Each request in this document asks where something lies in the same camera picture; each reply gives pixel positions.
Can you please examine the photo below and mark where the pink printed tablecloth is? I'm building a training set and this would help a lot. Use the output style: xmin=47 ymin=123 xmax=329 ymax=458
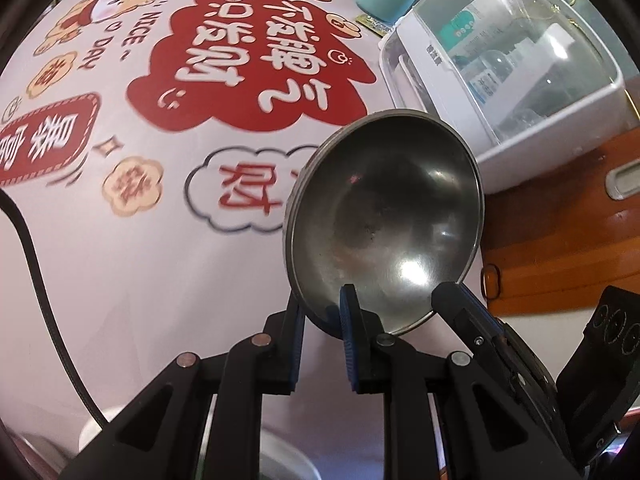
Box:
xmin=0 ymin=0 xmax=501 ymax=480

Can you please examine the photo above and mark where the square coaster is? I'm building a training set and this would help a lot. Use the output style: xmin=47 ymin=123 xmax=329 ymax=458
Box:
xmin=356 ymin=14 xmax=396 ymax=37

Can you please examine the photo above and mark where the small steel bowl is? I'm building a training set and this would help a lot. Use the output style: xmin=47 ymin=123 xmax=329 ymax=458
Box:
xmin=282 ymin=110 xmax=485 ymax=337

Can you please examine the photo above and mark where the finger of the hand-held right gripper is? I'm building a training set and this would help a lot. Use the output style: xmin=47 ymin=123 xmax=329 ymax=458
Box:
xmin=431 ymin=281 xmax=506 ymax=361

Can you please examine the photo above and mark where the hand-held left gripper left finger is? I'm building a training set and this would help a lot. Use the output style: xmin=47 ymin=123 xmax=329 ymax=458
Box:
xmin=57 ymin=292 xmax=307 ymax=480

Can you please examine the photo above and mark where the wooden sliding door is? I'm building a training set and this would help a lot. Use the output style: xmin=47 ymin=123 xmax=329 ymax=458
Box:
xmin=480 ymin=60 xmax=640 ymax=321

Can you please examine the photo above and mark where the white bottle sterilizer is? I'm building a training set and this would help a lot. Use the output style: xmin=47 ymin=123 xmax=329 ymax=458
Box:
xmin=378 ymin=0 xmax=631 ymax=195

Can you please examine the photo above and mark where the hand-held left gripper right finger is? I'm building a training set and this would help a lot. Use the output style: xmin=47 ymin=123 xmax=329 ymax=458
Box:
xmin=339 ymin=284 xmax=591 ymax=480

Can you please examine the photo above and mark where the black cable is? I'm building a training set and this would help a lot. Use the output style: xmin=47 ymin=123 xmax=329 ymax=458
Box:
xmin=0 ymin=191 xmax=108 ymax=431

